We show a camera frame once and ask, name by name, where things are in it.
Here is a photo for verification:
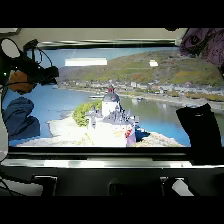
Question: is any black cable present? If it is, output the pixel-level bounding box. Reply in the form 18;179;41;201
0;171;26;197

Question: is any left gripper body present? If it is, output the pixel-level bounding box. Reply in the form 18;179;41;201
38;65;60;86

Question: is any black garment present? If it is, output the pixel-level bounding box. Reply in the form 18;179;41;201
175;103;224;148

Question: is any blue garment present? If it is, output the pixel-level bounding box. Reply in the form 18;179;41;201
2;96;42;143

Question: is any purple printed garment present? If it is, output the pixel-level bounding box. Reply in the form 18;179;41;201
179;27;224;68

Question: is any brown garment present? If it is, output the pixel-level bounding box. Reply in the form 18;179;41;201
7;70;37;95

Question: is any silver frame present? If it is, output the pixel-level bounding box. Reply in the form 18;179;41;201
0;151;224;197

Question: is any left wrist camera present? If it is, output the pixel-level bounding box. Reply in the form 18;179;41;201
23;39;40;52

